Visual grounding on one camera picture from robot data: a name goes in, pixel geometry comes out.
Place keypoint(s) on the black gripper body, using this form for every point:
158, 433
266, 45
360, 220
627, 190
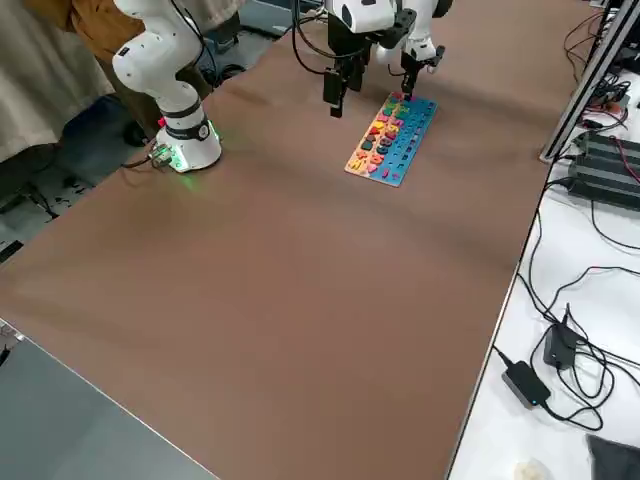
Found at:
414, 62
350, 47

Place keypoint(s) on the colourful wooden toy board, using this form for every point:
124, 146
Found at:
415, 135

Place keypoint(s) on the orange number ten piece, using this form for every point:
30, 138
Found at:
378, 163

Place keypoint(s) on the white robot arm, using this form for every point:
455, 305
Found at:
419, 45
165, 75

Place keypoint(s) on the orange plus sign piece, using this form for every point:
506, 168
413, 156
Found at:
361, 159

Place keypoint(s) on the yellow equals sign piece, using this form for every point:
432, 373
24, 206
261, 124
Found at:
357, 166

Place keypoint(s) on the pink greater-than sign piece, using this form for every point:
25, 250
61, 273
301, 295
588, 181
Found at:
374, 169

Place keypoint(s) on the black finned power supply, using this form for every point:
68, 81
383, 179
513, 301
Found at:
610, 155

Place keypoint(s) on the black adapter with blue light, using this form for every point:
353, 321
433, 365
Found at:
560, 347

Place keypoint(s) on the black power brick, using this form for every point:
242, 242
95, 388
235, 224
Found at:
525, 382

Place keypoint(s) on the cream round object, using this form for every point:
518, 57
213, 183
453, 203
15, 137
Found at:
530, 470

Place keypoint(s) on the grey cloth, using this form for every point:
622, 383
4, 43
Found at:
615, 460

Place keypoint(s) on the aluminium frame post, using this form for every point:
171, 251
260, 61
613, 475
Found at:
582, 90

